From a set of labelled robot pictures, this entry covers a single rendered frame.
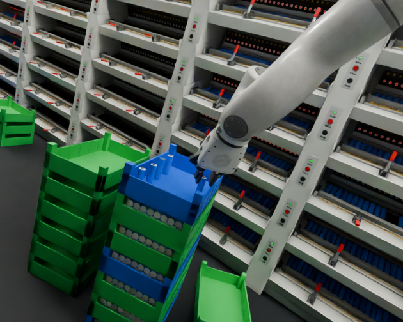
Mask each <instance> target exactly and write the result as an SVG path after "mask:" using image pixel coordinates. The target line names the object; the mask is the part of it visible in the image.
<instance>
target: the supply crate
mask: <svg viewBox="0 0 403 322"><path fill-rule="evenodd" d="M176 149H177V145H176V144H173V143H172V144H170V147H169V150H168V151H167V152H165V153H163V154H160V155H158V156H156V157H154V158H151V159H150V160H147V161H146V162H143V163H141V164H139V165H136V164H135V163H133V162H131V161H128V162H126V163H125V166H124V169H123V173H122V178H121V181H120V186H119V189H118V192H119V193H121V194H123V195H125V196H127V197H129V198H132V199H134V200H136V201H138V202H141V203H143V204H145V205H147V206H149V207H151V208H153V209H156V210H158V211H160V212H163V213H165V214H167V215H169V216H171V217H173V218H175V219H178V220H180V221H182V222H184V223H186V224H189V225H190V226H193V224H194V223H195V221H196V220H197V218H198V217H199V216H200V214H201V212H202V211H203V210H204V208H205V207H206V205H207V204H208V202H209V201H210V200H211V198H212V196H213V195H214V194H215V193H216V191H217V189H218V188H219V186H220V184H221V181H222V179H223V176H224V175H222V177H220V178H218V179H217V181H216V182H215V183H214V184H213V186H211V187H210V186H209V179H208V178H209V176H210V174H211V172H212V171H211V170H208V169H206V170H204V172H203V176H205V177H206V178H207V180H206V182H205V185H204V188H203V191H202V192H200V191H198V190H197V191H196V188H197V186H198V184H197V183H196V182H195V178H194V174H195V172H196V170H197V168H196V167H195V165H194V164H192V163H191V162H190V161H189V157H186V156H183V155H181V154H179V153H176ZM168 155H173V160H172V162H171V166H170V169H169V172H168V175H164V174H163V173H161V177H160V179H158V180H157V179H155V178H154V179H153V182H152V184H150V183H148V182H146V177H147V174H148V170H149V168H150V164H157V163H158V161H159V157H163V158H165V162H166V158H167V156H168ZM165 162H164V164H165ZM139 167H144V168H145V169H146V171H145V175H144V178H143V180H141V179H139V178H137V177H136V176H137V173H138V169H139ZM163 169H164V166H163V168H162V171H163ZM195 191H196V192H195Z"/></svg>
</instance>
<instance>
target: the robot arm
mask: <svg viewBox="0 0 403 322"><path fill-rule="evenodd" d="M401 25H403V0H339V1H338V2H337V3H336V4H334V5H333V6H332V7H331V8H330V9H329V10H328V11H327V12H326V13H324V14H323V15H322V16H321V17H320V18H318V19H317V20H316V21H315V22H314V23H313V24H312V25H311V26H310V27H309V28H308V29H306V30H305V31H304V32H303V33H302V34H301V35H300V36H299V37H298V38H297V39H296V40H295V41H294V42H293V43H292V44H291V45H290V46H289V47H288V48H287V49H286V50H285V51H284V52H283V53H282V54H281V55H280V56H279V58H278V59H277V60H276V61H275V62H274V63H273V64H272V65H271V66H270V67H269V68H264V67H261V66H250V67H249V68H248V69H247V71H246V73H245V74H244V77H243V78H242V80H241V82H240V84H239V86H238V87H237V89H236V91H235V93H234V94H233V97H232V99H231V100H230V102H229V103H228V104H227V105H226V107H225V108H224V109H223V111H222V113H221V117H220V120H219V121H218V124H217V127H216V128H214V129H213V130H212V131H211V133H210V134H209V135H208V136H207V137H206V138H205V140H204V141H203V143H202V144H201V146H200V148H199V150H198V151H197V152H196V153H194V154H193V155H191V156H190V157H189V161H190V162H191V163H192V164H194V165H195V167H196V168H197V170H196V172H195V174H194V178H195V182H196V183H197V184H198V183H199V182H200V180H201V178H202V177H203V172H204V170H206V169H208V170H211V171H212V172H211V174H210V176H209V178H208V179H209V186H210V187H211V186H213V184H214V183H215V182H216V181H217V179H218V178H220V177H222V175H224V174H231V173H234V172H236V171H237V167H238V165H239V164H240V162H241V160H242V158H243V156H244V154H245V152H246V149H247V147H248V142H249V141H250V139H251V138H252V137H254V136H255V135H257V134H259V133H260V132H262V131H264V130H265V129H267V128H269V127H270V126H271V125H273V124H275V123H276V122H277V121H279V120H280V119H282V118H284V117H285V116H286V115H288V114H289V113H290V112H292V111H293V110H294V109H295V108H296V107H298V106H299V105H300V104H301V103H303V102H304V101H305V100H306V99H307V98H308V97H309V96H310V95H311V94H312V93H313V92H314V91H315V90H316V89H317V88H318V86H319V85H320V84H321V83H322V82H323V81H324V80H325V79H326V78H327V77H328V76H329V75H331V74H332V73H333V72H334V71H336V70H337V69H339V68H340V67H341V66H343V65H344V64H346V63H348V62H349V61H350V60H352V59H354V58H355V57H356V56H358V55H360V54H361V53H362V52H364V51H365V50H367V49H368V48H370V47H371V46H373V45H374V44H376V43H377V42H378V41H380V40H382V39H383V38H384V37H386V36H387V35H389V34H390V33H392V32H393V31H394V30H396V29H397V28H399V27H400V26H401Z"/></svg>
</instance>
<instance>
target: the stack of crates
mask: <svg viewBox="0 0 403 322"><path fill-rule="evenodd" d="M111 134H112V133H111V132H105V134H104V138H101V139H95V140H92V141H86V142H81V143H77V144H72V145H68V146H63V147H60V148H57V145H58V144H56V143H54V142H48V143H47V148H46V153H45V160H44V165H43V173H42V180H41V185H40V193H39V197H38V204H37V209H36V217H35V224H34V229H33V237H32V241H31V248H30V253H29V261H28V268H27V272H29V273H31V274H33V275H34V276H36V277H38V278H39V279H42V280H44V281H45V282H47V283H49V284H50V285H52V286H54V287H56V288H58V289H60V290H62V291H63V292H65V293H66V294H68V295H70V296H72V297H74V298H75V297H76V296H77V295H78V294H79V293H80V292H81V291H82V290H83V289H84V288H85V287H86V286H88V285H89V284H90V283H91V282H92V281H93V280H94V279H95V278H96V276H97V271H98V268H99V263H100V258H101V255H102V251H103V248H104V244H105V240H106V236H107V231H108V228H109V224H110V221H111V216H112V213H113V208H114V205H115V201H116V197H117V193H118V189H119V186H120V181H121V178H122V173H123V169H124V166H125V163H126V162H128V161H131V162H133V163H135V164H136V165H139V164H141V163H143V162H146V161H147V160H149V159H150V155H151V152H152V150H151V149H149V148H147V149H145V153H143V152H140V151H138V150H136V149H134V148H131V147H128V146H126V145H124V144H122V143H119V142H116V141H114V140H112V139H111Z"/></svg>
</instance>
